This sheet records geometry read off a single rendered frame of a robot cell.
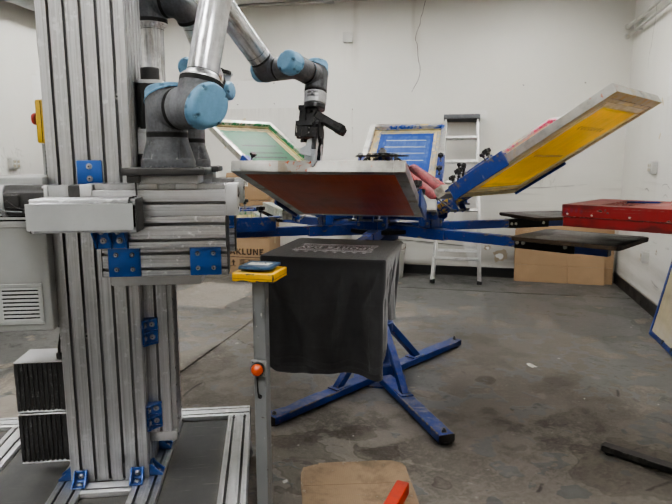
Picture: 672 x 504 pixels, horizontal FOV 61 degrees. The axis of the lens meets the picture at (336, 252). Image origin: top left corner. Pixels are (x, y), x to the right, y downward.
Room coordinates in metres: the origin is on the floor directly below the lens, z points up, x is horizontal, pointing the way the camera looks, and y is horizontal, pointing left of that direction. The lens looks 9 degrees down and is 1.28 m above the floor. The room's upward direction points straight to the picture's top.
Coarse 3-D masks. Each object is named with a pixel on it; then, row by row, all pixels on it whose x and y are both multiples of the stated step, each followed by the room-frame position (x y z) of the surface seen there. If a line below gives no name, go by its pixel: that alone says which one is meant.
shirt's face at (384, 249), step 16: (304, 240) 2.37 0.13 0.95; (320, 240) 2.37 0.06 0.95; (336, 240) 2.37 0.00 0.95; (352, 240) 2.37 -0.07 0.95; (368, 240) 2.37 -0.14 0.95; (384, 240) 2.37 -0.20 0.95; (304, 256) 1.97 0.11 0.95; (320, 256) 1.97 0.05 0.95; (336, 256) 1.97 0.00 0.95; (352, 256) 1.97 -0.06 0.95; (368, 256) 1.97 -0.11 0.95; (384, 256) 1.97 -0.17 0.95
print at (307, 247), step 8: (296, 248) 2.15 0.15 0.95; (304, 248) 2.15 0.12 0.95; (312, 248) 2.15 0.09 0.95; (320, 248) 2.15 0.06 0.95; (328, 248) 2.15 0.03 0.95; (336, 248) 2.15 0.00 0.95; (344, 248) 2.15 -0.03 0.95; (352, 248) 2.15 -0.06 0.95; (360, 248) 2.15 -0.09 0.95; (368, 248) 2.15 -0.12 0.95
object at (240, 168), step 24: (240, 168) 1.94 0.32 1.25; (264, 168) 1.92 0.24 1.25; (288, 168) 1.90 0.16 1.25; (312, 168) 1.88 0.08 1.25; (336, 168) 1.86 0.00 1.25; (360, 168) 1.85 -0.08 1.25; (384, 168) 1.83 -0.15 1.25; (408, 168) 1.89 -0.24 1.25; (264, 192) 2.24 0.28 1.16; (408, 192) 2.08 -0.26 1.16; (408, 216) 2.55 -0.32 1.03
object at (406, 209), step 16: (320, 176) 1.93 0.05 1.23; (336, 176) 1.92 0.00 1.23; (352, 176) 1.91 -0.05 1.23; (368, 176) 1.89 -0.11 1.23; (384, 176) 1.88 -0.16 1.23; (336, 192) 2.16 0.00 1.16; (352, 192) 2.14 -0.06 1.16; (368, 192) 2.13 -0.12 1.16; (384, 192) 2.11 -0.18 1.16; (400, 192) 2.09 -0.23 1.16; (352, 208) 2.45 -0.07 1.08; (368, 208) 2.43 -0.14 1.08; (384, 208) 2.41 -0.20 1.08; (400, 208) 2.38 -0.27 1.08
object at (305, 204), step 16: (256, 176) 1.99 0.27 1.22; (272, 176) 1.98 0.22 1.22; (288, 176) 1.96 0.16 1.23; (304, 176) 1.95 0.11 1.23; (272, 192) 2.23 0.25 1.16; (288, 192) 2.21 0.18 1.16; (304, 192) 2.20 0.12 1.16; (320, 192) 2.18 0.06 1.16; (304, 208) 2.52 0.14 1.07; (320, 208) 2.50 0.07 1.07; (336, 208) 2.47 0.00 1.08
